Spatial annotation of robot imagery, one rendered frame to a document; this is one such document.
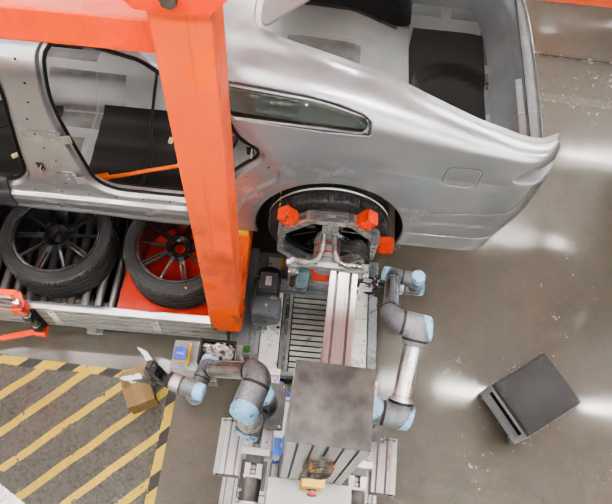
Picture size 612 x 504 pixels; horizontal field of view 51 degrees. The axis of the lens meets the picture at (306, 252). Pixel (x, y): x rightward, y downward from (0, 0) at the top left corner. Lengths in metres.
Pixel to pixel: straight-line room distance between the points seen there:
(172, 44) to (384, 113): 1.30
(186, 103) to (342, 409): 1.00
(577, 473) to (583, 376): 0.62
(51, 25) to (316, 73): 1.26
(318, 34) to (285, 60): 1.35
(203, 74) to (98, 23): 0.29
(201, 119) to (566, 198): 3.61
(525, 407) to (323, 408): 2.17
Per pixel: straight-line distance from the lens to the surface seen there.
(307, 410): 1.95
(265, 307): 3.79
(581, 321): 4.69
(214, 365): 2.83
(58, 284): 3.93
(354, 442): 1.95
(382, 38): 4.27
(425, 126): 2.87
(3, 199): 3.85
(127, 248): 3.92
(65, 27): 1.84
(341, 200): 3.24
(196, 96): 1.88
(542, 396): 4.03
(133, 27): 1.77
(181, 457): 4.00
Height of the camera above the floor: 3.93
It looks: 63 degrees down
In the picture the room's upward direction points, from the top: 8 degrees clockwise
